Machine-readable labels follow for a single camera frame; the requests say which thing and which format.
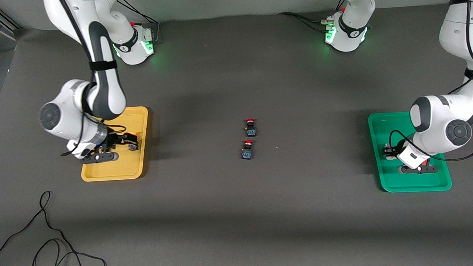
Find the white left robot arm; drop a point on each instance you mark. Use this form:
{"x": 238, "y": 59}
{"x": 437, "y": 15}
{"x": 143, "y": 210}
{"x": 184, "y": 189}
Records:
{"x": 436, "y": 118}

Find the dark grey table mat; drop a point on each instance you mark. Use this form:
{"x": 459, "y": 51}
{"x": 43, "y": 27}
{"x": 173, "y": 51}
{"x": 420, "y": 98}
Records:
{"x": 239, "y": 211}

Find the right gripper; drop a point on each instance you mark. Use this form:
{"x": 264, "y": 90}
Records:
{"x": 113, "y": 140}

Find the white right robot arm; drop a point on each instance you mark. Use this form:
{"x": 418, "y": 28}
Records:
{"x": 62, "y": 115}

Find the green plastic tray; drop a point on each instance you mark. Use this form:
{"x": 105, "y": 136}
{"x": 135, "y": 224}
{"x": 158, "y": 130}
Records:
{"x": 395, "y": 180}

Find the red push button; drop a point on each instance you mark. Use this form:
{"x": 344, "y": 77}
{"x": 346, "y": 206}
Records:
{"x": 251, "y": 127}
{"x": 247, "y": 150}

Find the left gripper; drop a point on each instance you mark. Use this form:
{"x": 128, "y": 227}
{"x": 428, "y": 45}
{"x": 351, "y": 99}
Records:
{"x": 391, "y": 150}

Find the yellow plastic tray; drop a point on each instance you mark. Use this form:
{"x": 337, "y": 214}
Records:
{"x": 119, "y": 168}

